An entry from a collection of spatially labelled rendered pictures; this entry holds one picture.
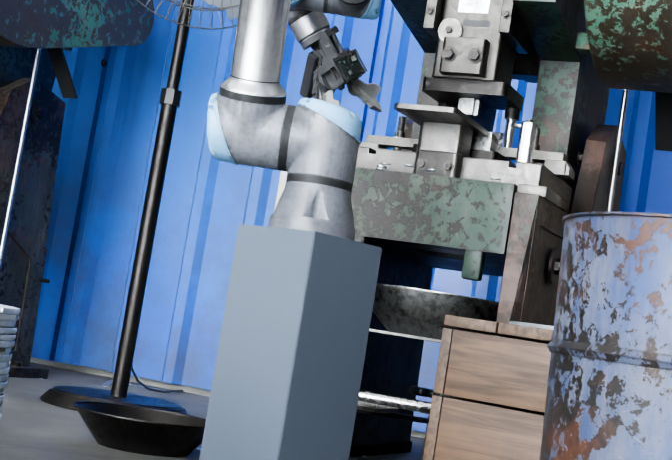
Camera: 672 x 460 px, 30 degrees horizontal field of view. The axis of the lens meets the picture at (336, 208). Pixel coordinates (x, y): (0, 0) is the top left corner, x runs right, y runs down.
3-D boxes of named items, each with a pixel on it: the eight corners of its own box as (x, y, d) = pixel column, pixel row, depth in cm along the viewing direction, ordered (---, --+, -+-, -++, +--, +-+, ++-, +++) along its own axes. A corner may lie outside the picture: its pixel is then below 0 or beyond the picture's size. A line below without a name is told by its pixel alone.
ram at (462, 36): (490, 75, 272) (510, -56, 275) (425, 71, 278) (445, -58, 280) (510, 94, 288) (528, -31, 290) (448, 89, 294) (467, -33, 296)
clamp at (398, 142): (422, 160, 285) (429, 116, 286) (354, 153, 292) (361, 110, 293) (430, 165, 291) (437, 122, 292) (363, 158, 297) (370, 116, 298)
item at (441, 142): (447, 170, 254) (457, 105, 255) (383, 163, 260) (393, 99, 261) (481, 190, 277) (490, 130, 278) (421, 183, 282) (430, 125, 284)
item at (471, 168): (539, 192, 261) (543, 164, 262) (341, 171, 279) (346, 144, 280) (569, 213, 289) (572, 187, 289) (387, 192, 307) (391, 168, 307)
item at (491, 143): (489, 152, 277) (492, 132, 278) (425, 146, 283) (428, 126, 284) (499, 160, 286) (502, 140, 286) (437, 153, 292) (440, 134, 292)
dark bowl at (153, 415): (168, 465, 232) (175, 428, 232) (36, 436, 244) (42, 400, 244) (241, 460, 259) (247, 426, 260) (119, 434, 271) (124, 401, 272)
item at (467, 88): (503, 106, 275) (507, 82, 276) (418, 99, 283) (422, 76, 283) (521, 122, 290) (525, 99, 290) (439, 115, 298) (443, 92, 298)
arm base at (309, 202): (314, 231, 207) (323, 172, 207) (249, 225, 217) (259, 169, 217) (371, 245, 218) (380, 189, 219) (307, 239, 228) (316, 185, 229)
